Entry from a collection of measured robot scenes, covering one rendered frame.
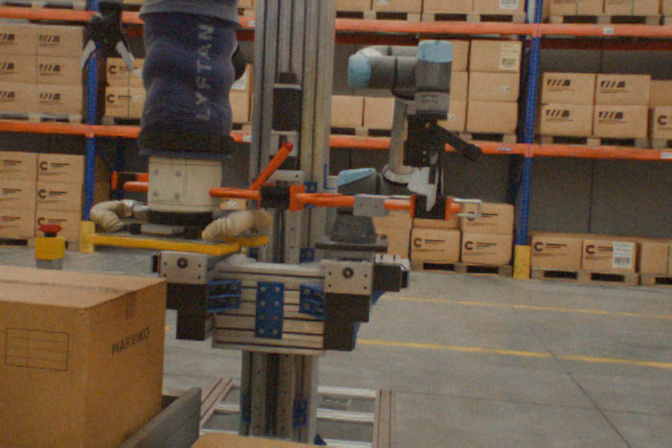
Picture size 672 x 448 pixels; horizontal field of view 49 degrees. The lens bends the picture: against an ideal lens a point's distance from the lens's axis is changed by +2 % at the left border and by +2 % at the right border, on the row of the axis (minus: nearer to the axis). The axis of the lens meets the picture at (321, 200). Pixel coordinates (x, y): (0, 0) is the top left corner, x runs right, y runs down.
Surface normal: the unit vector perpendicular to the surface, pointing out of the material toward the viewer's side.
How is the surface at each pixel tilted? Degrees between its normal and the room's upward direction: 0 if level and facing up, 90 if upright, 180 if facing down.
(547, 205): 90
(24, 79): 89
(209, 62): 70
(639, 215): 90
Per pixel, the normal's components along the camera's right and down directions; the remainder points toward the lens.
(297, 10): -0.10, 0.05
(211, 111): 0.64, -0.13
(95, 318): 0.98, 0.06
